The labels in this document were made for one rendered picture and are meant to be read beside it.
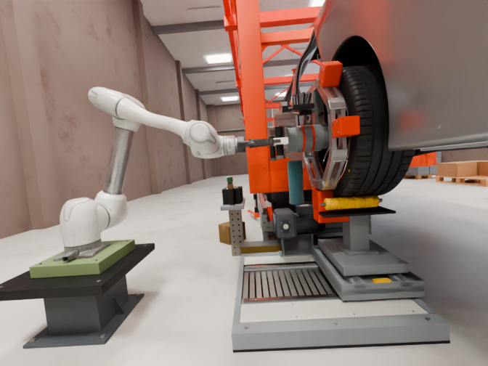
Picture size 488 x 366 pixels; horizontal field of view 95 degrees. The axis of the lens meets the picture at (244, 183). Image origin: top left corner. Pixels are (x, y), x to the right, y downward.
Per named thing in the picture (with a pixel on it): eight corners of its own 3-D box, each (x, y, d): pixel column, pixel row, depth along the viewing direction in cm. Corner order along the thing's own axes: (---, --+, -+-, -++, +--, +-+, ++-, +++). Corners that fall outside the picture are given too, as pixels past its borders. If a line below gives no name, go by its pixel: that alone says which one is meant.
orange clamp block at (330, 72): (339, 86, 100) (343, 63, 94) (322, 87, 100) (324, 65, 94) (334, 81, 105) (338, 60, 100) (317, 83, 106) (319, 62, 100)
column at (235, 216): (244, 255, 184) (240, 205, 181) (232, 255, 184) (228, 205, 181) (244, 250, 194) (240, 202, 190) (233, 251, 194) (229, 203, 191)
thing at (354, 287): (424, 298, 99) (424, 277, 98) (342, 303, 100) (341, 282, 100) (367, 254, 149) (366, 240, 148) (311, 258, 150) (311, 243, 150)
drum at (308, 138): (331, 149, 113) (330, 120, 112) (288, 152, 114) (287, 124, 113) (322, 151, 127) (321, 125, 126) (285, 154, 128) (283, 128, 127)
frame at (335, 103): (349, 193, 94) (344, 60, 91) (334, 194, 95) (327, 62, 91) (314, 184, 149) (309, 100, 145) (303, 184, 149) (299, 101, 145)
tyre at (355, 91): (452, 94, 72) (364, 48, 121) (377, 100, 73) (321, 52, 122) (383, 221, 116) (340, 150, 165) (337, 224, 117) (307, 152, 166)
